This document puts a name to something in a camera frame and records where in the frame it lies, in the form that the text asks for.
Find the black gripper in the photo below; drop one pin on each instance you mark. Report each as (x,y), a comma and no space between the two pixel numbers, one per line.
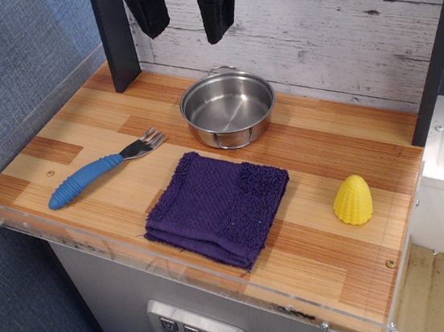
(152,16)

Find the blue handled metal fork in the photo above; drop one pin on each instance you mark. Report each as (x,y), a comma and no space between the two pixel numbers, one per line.
(73,185)

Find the purple folded towel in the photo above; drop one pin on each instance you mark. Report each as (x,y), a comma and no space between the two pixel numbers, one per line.
(221,210)

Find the stainless steel pot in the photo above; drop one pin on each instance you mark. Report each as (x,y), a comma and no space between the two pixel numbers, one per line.
(228,109)

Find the clear acrylic table guard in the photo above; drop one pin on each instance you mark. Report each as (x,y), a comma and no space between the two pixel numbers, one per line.
(315,274)

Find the yellow toy corn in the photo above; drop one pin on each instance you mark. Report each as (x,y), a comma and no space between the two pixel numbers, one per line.
(353,202)

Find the dark left frame post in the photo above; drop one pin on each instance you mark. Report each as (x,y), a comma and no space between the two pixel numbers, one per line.
(117,41)

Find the dark frame post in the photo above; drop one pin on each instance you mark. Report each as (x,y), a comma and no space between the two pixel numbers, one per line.
(117,41)
(432,85)

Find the dark right frame post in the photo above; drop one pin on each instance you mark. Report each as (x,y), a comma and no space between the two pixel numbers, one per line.
(432,85)

